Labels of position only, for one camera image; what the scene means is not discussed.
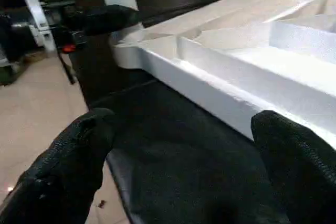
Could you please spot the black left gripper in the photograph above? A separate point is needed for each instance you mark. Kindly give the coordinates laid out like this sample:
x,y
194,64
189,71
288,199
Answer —
x,y
60,19

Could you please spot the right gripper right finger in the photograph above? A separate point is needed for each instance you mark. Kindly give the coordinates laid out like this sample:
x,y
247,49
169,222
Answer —
x,y
302,171

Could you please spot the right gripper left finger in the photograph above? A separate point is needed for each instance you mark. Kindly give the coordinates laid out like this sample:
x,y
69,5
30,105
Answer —
x,y
63,177

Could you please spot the white plastic table top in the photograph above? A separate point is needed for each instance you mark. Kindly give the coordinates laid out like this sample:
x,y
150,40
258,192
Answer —
x,y
252,51

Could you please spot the black work mat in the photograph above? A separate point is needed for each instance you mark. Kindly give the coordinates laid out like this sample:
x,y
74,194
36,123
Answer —
x,y
173,140

